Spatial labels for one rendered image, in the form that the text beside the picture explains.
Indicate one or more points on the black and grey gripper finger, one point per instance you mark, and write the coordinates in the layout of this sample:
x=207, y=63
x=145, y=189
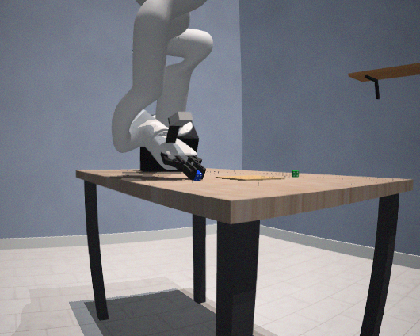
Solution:
x=197, y=163
x=189, y=170

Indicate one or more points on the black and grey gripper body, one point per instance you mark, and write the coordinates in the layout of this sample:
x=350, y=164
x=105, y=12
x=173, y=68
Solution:
x=171, y=149

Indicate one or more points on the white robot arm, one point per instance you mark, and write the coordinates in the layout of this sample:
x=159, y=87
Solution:
x=151, y=34

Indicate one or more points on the tan flat mat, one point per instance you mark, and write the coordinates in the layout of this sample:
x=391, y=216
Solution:
x=250, y=178

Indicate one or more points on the blue die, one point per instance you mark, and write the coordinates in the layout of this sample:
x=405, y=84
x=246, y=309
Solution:
x=198, y=176

